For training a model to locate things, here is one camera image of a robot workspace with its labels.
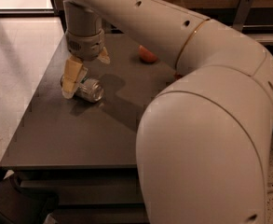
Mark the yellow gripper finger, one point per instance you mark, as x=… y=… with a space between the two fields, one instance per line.
x=74 y=72
x=104 y=56

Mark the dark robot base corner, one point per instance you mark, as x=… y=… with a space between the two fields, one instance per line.
x=24 y=206

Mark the red cola can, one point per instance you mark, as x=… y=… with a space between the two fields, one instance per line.
x=177 y=76

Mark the grey side shelf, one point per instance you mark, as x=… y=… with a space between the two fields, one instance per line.
x=264 y=39

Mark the grey drawer cabinet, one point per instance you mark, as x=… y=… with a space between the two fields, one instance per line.
x=86 y=152

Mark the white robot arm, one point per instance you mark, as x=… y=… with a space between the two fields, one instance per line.
x=202 y=145

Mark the right metal wall bracket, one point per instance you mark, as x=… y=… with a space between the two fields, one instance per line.
x=242 y=12

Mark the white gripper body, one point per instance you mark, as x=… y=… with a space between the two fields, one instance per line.
x=86 y=47

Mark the red yellow apple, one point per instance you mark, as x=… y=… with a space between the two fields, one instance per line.
x=146 y=55

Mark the silver green 7up can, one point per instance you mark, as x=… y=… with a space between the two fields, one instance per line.
x=89 y=89

